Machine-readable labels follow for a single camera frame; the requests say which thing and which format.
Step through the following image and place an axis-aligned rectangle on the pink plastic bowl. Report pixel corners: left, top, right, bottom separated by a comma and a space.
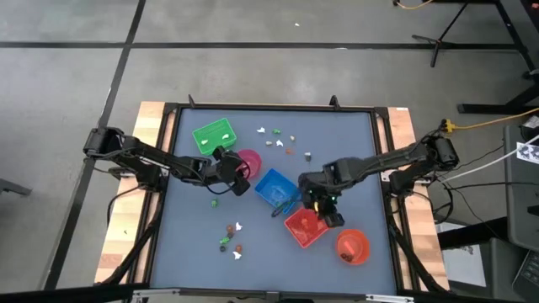
235, 148, 264, 180

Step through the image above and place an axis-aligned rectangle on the grey cabinet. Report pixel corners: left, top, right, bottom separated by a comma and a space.
503, 124, 539, 253

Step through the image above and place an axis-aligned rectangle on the black desk leg frame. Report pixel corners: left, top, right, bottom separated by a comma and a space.
457, 0, 539, 115

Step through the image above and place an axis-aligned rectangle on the black keyboard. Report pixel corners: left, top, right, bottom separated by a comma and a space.
511, 250, 539, 303

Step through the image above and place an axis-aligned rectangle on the red plastic basket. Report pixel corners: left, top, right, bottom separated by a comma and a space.
284, 207, 332, 249

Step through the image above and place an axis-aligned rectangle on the yellow floor cable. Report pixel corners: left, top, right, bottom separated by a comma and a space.
393, 0, 435, 11

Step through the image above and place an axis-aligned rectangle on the black bar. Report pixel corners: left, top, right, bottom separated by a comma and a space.
436, 216, 509, 250

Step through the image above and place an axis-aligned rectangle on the green plastic basket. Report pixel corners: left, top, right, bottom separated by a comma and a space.
192, 117, 238, 157

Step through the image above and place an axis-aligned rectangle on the wooden table side board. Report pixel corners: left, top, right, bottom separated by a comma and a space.
94, 100, 168, 285
385, 106, 451, 291

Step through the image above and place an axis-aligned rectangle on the silver aluminium rail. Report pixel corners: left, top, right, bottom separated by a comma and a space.
131, 288, 416, 303

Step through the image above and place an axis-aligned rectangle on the grey chair base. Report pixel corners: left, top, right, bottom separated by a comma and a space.
0, 178, 33, 197

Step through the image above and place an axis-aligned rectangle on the orange plastic bowl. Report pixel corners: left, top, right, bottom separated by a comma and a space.
335, 228, 371, 266

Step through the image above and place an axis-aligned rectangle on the black beam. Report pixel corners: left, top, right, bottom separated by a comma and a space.
0, 284, 148, 303

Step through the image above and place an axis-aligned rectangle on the yellow extension cord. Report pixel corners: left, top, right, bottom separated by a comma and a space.
440, 107, 539, 134

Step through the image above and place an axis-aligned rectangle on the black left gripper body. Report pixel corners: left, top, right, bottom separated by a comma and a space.
214, 151, 249, 184

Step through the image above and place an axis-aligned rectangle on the black table frame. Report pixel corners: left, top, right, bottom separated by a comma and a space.
142, 100, 406, 296

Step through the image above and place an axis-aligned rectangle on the white marker paper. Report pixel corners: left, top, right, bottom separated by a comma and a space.
516, 141, 539, 165

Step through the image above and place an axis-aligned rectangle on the white cable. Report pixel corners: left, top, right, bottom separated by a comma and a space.
437, 134, 539, 184

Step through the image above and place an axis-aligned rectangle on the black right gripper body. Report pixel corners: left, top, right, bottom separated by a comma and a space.
298, 170, 342, 215

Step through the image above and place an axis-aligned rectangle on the black tripod stand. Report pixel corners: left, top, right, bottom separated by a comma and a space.
411, 0, 471, 68

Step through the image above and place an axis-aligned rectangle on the blue plastic basket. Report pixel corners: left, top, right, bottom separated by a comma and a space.
253, 168, 302, 216

